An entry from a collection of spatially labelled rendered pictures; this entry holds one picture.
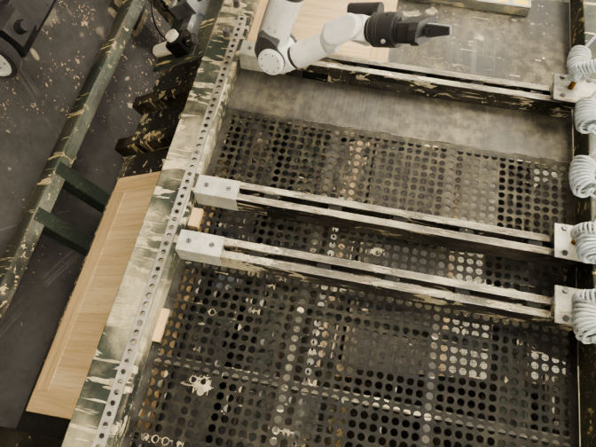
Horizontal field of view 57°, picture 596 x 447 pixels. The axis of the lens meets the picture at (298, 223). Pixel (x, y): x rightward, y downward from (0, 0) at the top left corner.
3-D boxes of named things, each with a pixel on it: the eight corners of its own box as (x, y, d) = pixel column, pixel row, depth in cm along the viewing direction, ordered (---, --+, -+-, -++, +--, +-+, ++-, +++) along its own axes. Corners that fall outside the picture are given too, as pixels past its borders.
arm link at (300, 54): (327, 62, 151) (274, 84, 163) (338, 45, 158) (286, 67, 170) (308, 28, 146) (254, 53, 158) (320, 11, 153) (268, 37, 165)
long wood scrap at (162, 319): (162, 309, 149) (161, 307, 148) (170, 310, 149) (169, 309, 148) (152, 341, 145) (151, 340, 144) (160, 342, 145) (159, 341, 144)
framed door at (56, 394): (122, 181, 220) (118, 177, 218) (229, 163, 191) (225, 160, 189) (31, 411, 181) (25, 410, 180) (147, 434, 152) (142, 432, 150)
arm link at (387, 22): (415, 16, 129) (371, 16, 136) (416, 57, 134) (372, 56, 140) (437, 4, 137) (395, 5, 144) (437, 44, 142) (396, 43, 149)
